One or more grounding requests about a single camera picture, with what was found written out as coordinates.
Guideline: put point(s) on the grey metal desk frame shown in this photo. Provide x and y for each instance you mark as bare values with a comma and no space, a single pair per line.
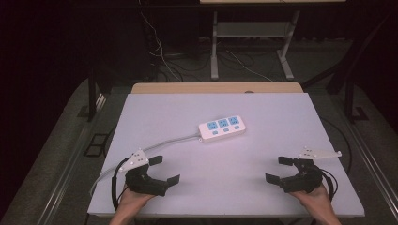
250,29

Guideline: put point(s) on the white table mat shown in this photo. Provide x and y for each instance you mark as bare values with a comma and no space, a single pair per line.
219,175

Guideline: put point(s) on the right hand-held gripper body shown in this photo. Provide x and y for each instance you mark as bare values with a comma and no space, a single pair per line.
305,181

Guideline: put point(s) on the metal floor rail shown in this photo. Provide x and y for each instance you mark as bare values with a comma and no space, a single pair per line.
67,175
372,162

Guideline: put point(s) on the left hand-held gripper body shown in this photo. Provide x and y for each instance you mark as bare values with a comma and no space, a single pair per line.
142,184

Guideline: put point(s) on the black angled metal stand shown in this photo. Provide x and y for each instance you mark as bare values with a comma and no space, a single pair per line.
350,72

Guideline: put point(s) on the black floor frame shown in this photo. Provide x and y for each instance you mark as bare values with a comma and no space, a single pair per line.
96,145

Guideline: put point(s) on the person's left hand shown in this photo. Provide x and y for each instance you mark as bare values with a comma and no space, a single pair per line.
131,203

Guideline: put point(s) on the white power strip blue sockets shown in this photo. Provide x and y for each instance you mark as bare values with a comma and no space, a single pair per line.
222,128

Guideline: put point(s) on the person's right hand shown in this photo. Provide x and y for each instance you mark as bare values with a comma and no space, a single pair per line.
317,201

